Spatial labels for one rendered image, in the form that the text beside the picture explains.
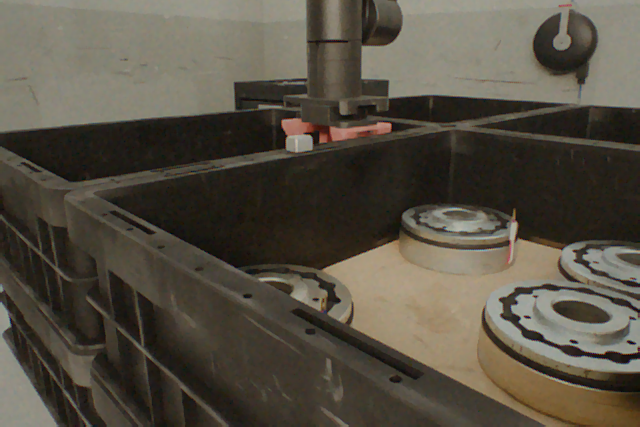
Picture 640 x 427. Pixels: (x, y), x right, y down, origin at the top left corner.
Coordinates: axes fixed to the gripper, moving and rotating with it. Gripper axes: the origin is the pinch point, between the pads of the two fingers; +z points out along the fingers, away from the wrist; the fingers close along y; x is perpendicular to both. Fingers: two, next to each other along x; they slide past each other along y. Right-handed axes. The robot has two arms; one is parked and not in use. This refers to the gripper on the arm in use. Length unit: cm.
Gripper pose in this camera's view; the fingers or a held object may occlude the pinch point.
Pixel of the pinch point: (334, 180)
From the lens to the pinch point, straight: 55.4
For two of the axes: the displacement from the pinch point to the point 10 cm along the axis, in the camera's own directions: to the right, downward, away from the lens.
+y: -6.2, -2.0, 7.6
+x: -7.8, 1.7, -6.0
